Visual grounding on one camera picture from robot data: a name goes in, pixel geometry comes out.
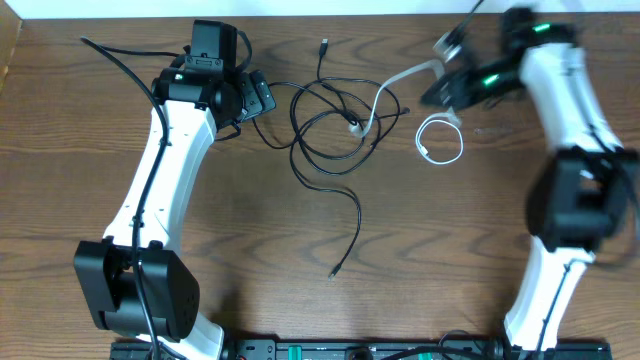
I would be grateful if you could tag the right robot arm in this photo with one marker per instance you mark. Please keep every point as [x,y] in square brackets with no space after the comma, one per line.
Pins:
[581,196]

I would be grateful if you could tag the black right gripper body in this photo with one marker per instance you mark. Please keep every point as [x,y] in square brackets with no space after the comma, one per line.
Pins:
[469,86]

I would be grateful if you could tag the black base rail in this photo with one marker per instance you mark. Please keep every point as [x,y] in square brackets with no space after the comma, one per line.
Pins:
[453,345]

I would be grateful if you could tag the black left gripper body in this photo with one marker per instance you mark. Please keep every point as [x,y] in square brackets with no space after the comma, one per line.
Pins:
[253,99]

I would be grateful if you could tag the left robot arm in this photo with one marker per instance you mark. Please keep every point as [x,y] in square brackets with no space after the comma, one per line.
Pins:
[133,280]

